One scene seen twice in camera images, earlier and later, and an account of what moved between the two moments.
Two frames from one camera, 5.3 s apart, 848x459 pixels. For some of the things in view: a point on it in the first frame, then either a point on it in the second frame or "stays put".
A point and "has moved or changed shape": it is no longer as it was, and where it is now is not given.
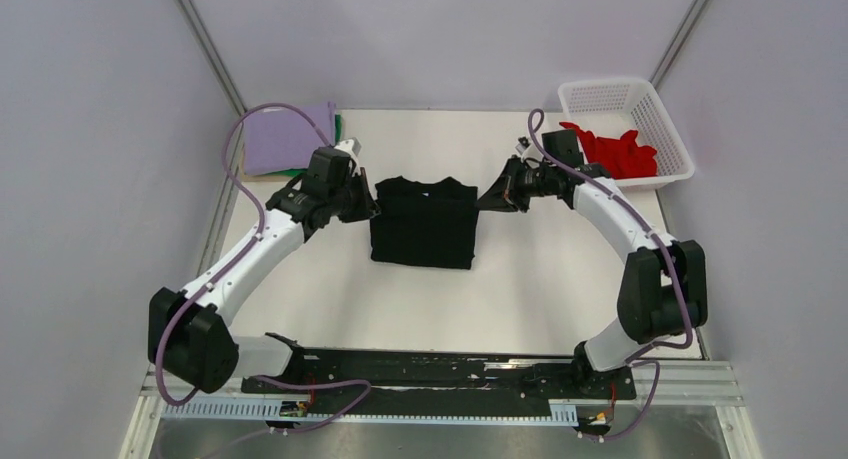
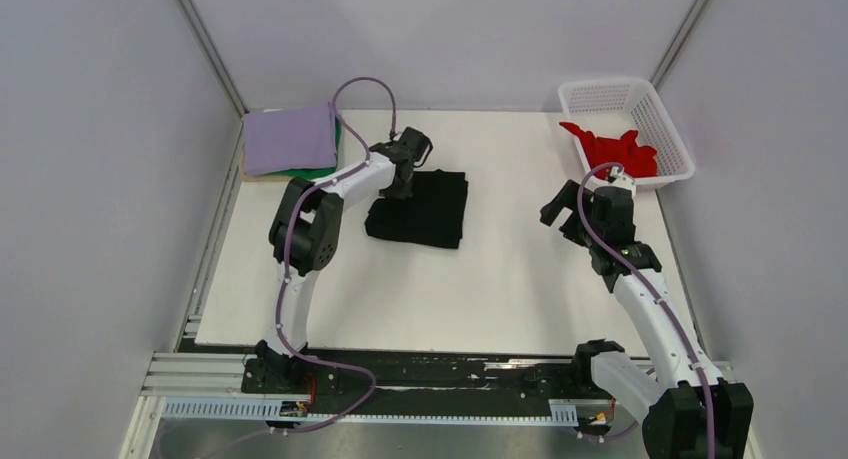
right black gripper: [505, 195] → [564, 198]
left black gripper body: [345, 199] → [398, 189]
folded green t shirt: [304, 171] stays put
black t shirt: [425, 224] has moved or changed shape
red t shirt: [620, 157] stays put
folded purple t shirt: [279, 139] stays put
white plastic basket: [611, 107] stays put
